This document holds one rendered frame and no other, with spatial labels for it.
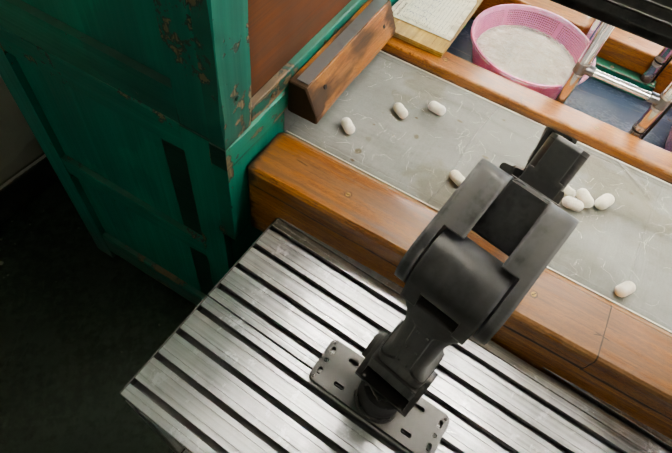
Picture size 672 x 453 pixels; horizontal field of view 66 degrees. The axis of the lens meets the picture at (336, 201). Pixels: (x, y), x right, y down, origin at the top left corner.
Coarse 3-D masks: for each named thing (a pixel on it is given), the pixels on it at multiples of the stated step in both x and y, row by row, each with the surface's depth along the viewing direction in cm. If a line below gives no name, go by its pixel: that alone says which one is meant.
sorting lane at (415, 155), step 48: (384, 96) 99; (432, 96) 100; (480, 96) 101; (336, 144) 91; (384, 144) 92; (432, 144) 93; (480, 144) 94; (528, 144) 95; (576, 144) 97; (432, 192) 87; (624, 192) 91; (576, 240) 84; (624, 240) 85
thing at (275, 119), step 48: (0, 48) 90; (48, 96) 98; (96, 96) 84; (48, 144) 112; (96, 144) 102; (144, 144) 91; (192, 144) 79; (240, 144) 77; (96, 192) 123; (144, 192) 107; (192, 192) 95; (240, 192) 87; (96, 240) 149; (144, 240) 130; (192, 240) 108; (240, 240) 107; (192, 288) 137
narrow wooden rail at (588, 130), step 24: (384, 48) 105; (408, 48) 104; (432, 72) 103; (456, 72) 101; (480, 72) 102; (504, 96) 99; (528, 96) 99; (552, 120) 97; (576, 120) 97; (600, 144) 95; (624, 144) 95; (648, 144) 95; (648, 168) 94
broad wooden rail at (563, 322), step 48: (288, 144) 86; (288, 192) 81; (336, 192) 82; (384, 192) 83; (336, 240) 84; (384, 240) 78; (480, 240) 79; (576, 288) 77; (528, 336) 75; (576, 336) 72; (624, 336) 73; (576, 384) 78; (624, 384) 71
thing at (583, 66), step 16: (608, 32) 86; (592, 48) 90; (576, 64) 94; (576, 80) 95; (608, 80) 92; (560, 96) 99; (640, 96) 92; (656, 96) 90; (656, 112) 92; (640, 128) 95
